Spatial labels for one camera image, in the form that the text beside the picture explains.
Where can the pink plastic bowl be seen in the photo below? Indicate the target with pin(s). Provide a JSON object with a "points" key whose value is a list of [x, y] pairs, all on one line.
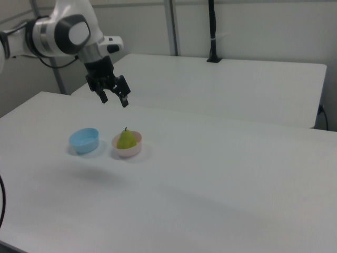
{"points": [[129, 151]]}

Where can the black camera pole with base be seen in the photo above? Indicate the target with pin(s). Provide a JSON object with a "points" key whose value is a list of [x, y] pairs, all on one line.
{"points": [[213, 31]]}

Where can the grey partition post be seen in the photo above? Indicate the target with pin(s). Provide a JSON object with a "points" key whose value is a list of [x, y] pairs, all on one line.
{"points": [[172, 26]]}

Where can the blue plastic bowl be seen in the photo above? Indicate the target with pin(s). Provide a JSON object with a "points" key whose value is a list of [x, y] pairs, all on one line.
{"points": [[84, 143]]}

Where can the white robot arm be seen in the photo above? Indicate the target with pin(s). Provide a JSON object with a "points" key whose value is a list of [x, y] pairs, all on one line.
{"points": [[73, 31]]}

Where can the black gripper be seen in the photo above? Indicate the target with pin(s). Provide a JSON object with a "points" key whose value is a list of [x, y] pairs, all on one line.
{"points": [[100, 71]]}

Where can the green pear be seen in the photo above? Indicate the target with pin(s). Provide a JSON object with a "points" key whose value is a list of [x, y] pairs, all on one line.
{"points": [[126, 141]]}

